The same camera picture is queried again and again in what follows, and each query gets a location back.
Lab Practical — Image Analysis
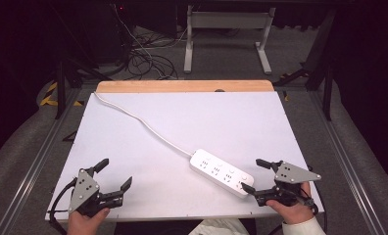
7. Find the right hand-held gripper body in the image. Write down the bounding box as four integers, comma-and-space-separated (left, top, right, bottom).
255, 160, 322, 209

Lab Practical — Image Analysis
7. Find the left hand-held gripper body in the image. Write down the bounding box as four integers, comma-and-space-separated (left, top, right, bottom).
68, 167, 125, 218

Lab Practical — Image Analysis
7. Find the white power strip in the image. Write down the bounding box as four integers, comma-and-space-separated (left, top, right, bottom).
189, 148, 256, 200

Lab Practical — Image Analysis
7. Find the person's left hand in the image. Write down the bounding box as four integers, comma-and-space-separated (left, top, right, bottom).
67, 207, 111, 235

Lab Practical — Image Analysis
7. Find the person's right hand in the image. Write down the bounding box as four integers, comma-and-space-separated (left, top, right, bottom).
266, 181, 315, 226

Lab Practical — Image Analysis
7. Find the person's white clothing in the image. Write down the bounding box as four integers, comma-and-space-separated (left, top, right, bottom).
188, 217, 250, 235

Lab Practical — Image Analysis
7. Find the yellow black hazard tape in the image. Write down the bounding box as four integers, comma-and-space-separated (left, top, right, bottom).
39, 80, 84, 108

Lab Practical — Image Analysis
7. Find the black metal stand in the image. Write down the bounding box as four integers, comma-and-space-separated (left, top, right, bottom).
53, 57, 116, 120
272, 8, 337, 122

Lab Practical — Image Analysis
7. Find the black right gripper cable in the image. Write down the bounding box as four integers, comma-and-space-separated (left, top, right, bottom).
299, 164, 329, 234

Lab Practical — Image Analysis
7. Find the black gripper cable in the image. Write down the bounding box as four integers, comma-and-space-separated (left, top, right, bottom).
47, 177, 78, 235
299, 164, 329, 234

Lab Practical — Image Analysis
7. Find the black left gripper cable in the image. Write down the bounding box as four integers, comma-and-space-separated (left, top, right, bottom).
47, 177, 78, 235

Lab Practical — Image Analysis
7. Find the aluminium floor rail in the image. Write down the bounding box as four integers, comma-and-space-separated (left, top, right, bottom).
308, 89, 387, 235
0, 87, 85, 235

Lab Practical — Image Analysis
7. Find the white power strip cable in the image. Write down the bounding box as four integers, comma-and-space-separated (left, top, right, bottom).
93, 91, 195, 157

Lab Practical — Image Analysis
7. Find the tangle of floor cables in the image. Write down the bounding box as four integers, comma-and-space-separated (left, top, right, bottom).
112, 2, 196, 81

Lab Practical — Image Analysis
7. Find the white metal desk frame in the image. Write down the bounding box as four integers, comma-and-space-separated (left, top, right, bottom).
183, 4, 277, 75

